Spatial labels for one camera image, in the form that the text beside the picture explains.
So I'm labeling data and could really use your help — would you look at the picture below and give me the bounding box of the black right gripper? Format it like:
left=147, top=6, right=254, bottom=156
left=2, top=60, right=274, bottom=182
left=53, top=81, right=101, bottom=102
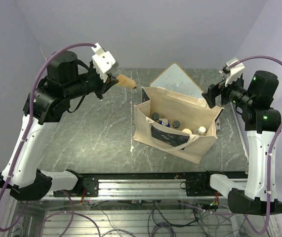
left=202, top=72, right=254, bottom=109

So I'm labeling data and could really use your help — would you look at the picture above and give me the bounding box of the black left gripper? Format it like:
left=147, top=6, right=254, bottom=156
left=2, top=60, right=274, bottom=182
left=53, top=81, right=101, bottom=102
left=65, top=59, right=120, bottom=100

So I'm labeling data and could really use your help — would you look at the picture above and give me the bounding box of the beige squeeze tube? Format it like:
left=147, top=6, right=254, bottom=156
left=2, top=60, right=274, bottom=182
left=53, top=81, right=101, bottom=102
left=116, top=75, right=137, bottom=89

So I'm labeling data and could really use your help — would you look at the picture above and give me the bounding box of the cream canvas tote bag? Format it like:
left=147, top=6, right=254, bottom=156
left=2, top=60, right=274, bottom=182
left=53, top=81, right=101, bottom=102
left=133, top=87, right=223, bottom=164

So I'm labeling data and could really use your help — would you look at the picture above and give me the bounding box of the cream cylindrical bottle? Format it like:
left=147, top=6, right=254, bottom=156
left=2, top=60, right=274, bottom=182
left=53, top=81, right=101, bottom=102
left=182, top=128, right=193, bottom=134

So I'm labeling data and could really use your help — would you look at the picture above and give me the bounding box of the orange blue spray bottle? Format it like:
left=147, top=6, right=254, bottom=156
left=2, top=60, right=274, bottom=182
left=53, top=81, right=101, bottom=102
left=159, top=118, right=170, bottom=127

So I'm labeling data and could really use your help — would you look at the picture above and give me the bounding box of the clear bottle with dark cap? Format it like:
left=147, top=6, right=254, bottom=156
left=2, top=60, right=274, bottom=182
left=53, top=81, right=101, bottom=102
left=151, top=113, right=161, bottom=122

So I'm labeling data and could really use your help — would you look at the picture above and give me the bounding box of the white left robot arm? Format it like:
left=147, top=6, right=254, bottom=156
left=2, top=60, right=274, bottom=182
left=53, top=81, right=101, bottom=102
left=0, top=49, right=119, bottom=201

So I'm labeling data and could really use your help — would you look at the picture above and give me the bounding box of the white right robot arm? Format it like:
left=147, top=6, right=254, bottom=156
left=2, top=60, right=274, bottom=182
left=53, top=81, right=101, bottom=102
left=200, top=71, right=282, bottom=216

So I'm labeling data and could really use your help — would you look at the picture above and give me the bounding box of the yellow-framed small whiteboard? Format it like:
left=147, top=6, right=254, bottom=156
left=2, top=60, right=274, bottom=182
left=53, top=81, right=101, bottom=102
left=150, top=63, right=203, bottom=98

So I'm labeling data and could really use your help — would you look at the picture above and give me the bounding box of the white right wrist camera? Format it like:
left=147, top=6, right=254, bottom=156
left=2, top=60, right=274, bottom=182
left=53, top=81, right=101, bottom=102
left=219, top=58, right=245, bottom=87

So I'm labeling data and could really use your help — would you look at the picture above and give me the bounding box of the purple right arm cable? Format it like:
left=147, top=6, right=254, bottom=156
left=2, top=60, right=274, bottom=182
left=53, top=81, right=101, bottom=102
left=227, top=55, right=282, bottom=234

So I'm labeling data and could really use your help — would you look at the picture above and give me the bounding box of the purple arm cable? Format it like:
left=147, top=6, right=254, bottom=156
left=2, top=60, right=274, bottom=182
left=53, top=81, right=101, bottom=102
left=227, top=55, right=282, bottom=234
left=0, top=42, right=102, bottom=237

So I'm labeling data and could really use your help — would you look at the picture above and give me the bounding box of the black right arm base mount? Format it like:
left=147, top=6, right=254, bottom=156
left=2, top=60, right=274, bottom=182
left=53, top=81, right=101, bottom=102
left=177, top=171, right=225, bottom=197

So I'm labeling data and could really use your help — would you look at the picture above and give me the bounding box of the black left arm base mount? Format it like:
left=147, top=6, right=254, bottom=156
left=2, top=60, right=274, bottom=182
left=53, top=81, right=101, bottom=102
left=53, top=170, right=99, bottom=197

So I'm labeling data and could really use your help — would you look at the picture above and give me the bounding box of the aluminium front frame rail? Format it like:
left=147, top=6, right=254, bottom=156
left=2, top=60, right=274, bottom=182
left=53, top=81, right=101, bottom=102
left=9, top=179, right=270, bottom=200

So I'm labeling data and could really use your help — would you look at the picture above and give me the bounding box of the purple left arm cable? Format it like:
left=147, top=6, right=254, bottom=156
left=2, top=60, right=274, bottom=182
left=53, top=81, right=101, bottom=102
left=0, top=42, right=102, bottom=237

